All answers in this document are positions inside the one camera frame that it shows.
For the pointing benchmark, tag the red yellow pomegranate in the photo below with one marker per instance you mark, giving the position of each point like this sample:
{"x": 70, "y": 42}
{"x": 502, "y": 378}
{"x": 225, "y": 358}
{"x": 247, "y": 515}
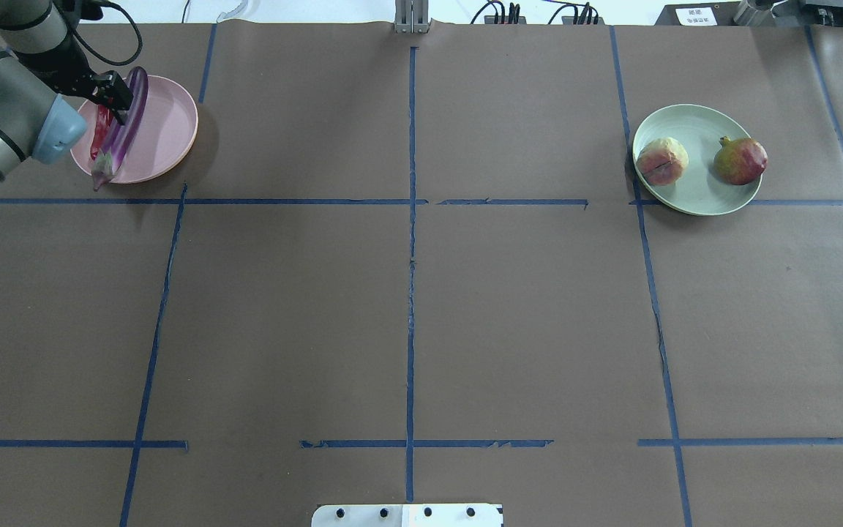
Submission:
{"x": 740, "y": 161}

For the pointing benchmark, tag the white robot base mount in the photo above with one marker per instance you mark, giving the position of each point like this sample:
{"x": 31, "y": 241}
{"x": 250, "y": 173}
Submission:
{"x": 437, "y": 514}

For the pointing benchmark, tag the aluminium frame post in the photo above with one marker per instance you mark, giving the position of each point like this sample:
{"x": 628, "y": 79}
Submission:
{"x": 411, "y": 17}

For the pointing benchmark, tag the red chili pepper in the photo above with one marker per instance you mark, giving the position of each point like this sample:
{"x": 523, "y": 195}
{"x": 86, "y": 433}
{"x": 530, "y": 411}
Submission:
{"x": 102, "y": 125}

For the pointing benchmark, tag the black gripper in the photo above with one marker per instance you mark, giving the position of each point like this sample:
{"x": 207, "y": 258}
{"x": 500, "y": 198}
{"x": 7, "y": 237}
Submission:
{"x": 63, "y": 69}

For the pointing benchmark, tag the purple eggplant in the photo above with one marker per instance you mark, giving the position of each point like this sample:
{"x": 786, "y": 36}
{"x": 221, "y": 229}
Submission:
{"x": 119, "y": 137}

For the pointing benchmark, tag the pink plate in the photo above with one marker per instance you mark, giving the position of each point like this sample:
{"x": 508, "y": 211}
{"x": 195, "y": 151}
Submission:
{"x": 166, "y": 133}

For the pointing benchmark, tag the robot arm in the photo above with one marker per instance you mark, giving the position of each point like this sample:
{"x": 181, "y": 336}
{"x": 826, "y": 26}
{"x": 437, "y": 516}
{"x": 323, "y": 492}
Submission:
{"x": 36, "y": 122}

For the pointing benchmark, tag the green plate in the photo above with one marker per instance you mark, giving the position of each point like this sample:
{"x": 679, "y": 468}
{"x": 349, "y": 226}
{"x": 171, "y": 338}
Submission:
{"x": 700, "y": 190}

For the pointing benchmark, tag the green pink peach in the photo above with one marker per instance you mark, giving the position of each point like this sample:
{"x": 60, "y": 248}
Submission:
{"x": 662, "y": 161}

